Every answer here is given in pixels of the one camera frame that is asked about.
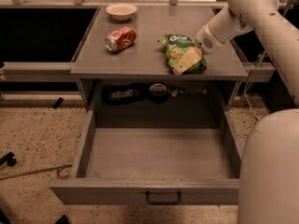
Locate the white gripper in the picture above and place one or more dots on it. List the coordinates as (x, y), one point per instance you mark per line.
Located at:
(209, 41)

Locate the green rice chip bag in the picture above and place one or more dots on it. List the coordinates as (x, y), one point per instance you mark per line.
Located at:
(175, 47)

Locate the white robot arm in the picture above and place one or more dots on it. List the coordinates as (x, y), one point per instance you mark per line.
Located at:
(268, 182)

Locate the grey open top drawer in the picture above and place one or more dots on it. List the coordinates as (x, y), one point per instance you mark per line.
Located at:
(117, 166)

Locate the black tape roll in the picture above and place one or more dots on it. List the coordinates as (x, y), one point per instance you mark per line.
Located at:
(158, 93)

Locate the grey cabinet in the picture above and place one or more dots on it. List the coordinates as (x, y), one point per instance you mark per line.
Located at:
(145, 62)

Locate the orange soda can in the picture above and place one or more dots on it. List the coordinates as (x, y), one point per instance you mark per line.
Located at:
(120, 39)

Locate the white ceramic bowl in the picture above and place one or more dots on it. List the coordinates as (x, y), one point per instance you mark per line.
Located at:
(121, 11)

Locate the black object behind cabinet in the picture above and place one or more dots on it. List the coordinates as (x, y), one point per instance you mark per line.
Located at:
(124, 95)

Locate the thin metal rod on floor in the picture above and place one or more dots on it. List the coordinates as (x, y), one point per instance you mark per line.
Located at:
(35, 172)

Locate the black caster wheel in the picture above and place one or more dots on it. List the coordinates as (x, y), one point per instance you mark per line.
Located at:
(8, 159)

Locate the black drawer handle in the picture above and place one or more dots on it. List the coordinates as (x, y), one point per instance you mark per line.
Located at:
(163, 198)

